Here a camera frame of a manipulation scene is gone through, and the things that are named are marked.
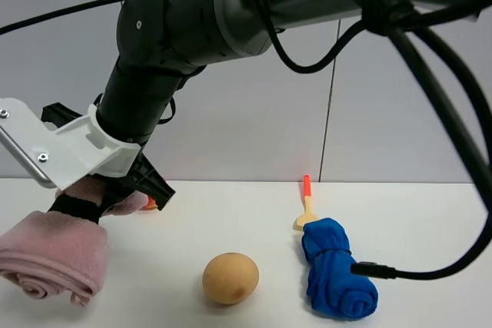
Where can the tan potato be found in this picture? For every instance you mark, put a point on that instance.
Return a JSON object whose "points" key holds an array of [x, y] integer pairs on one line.
{"points": [[230, 278]]}

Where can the wooden spoon orange handle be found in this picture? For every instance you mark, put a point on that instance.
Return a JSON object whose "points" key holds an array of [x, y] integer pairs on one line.
{"points": [[308, 215]]}

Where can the pink towel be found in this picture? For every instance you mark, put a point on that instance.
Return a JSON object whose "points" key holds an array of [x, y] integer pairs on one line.
{"points": [[62, 249]]}

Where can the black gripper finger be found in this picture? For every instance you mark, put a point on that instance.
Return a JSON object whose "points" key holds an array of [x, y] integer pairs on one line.
{"points": [[116, 201]]}

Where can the rainbow bumpy ball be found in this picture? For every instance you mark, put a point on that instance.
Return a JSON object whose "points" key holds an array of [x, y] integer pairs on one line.
{"points": [[160, 195]]}

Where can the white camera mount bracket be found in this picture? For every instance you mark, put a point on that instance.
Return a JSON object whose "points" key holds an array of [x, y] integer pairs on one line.
{"points": [[59, 158]]}

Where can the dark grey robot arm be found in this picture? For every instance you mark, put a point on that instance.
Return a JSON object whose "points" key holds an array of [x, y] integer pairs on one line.
{"points": [[163, 43]]}

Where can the rolled blue cloth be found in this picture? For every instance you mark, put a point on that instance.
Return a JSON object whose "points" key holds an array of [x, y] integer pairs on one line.
{"points": [[331, 286]]}

